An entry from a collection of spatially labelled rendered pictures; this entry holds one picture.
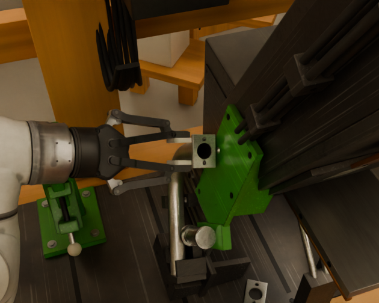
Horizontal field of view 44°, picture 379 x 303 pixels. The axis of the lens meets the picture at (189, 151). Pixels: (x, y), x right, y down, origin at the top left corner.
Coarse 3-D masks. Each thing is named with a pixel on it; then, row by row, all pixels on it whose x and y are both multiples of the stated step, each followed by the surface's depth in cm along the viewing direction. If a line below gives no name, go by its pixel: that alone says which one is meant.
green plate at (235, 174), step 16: (224, 128) 76; (224, 144) 76; (256, 144) 69; (224, 160) 76; (240, 160) 72; (256, 160) 68; (208, 176) 82; (224, 176) 77; (240, 176) 72; (256, 176) 73; (208, 192) 83; (224, 192) 77; (240, 192) 72; (256, 192) 76; (208, 208) 83; (224, 208) 77; (240, 208) 78; (256, 208) 80; (224, 224) 78
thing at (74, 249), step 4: (68, 236) 94; (72, 236) 93; (72, 240) 93; (72, 244) 93; (76, 244) 94; (68, 248) 93; (72, 248) 93; (76, 248) 93; (80, 248) 94; (68, 252) 94; (72, 252) 93; (76, 252) 93; (80, 252) 94
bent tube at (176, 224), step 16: (192, 144) 76; (208, 144) 77; (176, 160) 86; (192, 160) 76; (208, 160) 77; (176, 176) 88; (176, 192) 89; (176, 208) 88; (176, 224) 88; (176, 240) 88; (176, 256) 88
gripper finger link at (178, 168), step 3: (174, 165) 76; (177, 165) 76; (180, 165) 77; (183, 165) 77; (186, 165) 77; (189, 165) 77; (177, 168) 76; (180, 168) 77; (183, 168) 77; (186, 168) 77; (189, 168) 77; (162, 171) 76; (165, 171) 75; (174, 171) 76; (177, 171) 76; (180, 171) 77; (183, 171) 77; (186, 171) 77; (162, 174) 76; (165, 174) 75; (168, 174) 76; (171, 174) 76
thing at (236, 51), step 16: (240, 32) 94; (256, 32) 94; (208, 48) 92; (224, 48) 90; (240, 48) 90; (256, 48) 90; (208, 64) 95; (224, 64) 87; (240, 64) 87; (208, 80) 96; (224, 80) 87; (208, 96) 99; (224, 96) 89; (208, 112) 102; (208, 128) 105
